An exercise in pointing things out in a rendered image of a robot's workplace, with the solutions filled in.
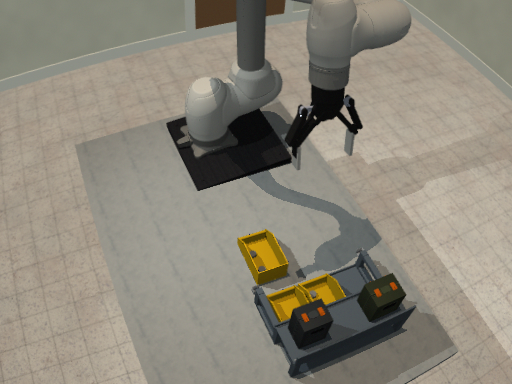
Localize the grey metal shelf rack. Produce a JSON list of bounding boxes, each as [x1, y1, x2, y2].
[[252, 248, 416, 377]]

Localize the yellow bin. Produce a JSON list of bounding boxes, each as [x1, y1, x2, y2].
[[237, 229, 288, 285], [266, 285, 309, 322], [298, 273, 346, 305]]

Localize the dark green case with orange latches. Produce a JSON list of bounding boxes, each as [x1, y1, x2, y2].
[[357, 273, 406, 322]]

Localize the black case with orange latches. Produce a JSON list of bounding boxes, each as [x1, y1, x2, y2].
[[288, 299, 333, 349]]

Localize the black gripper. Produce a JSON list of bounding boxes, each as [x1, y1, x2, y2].
[[284, 85, 363, 170]]

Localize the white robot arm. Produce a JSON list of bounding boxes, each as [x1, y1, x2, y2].
[[177, 0, 411, 159]]

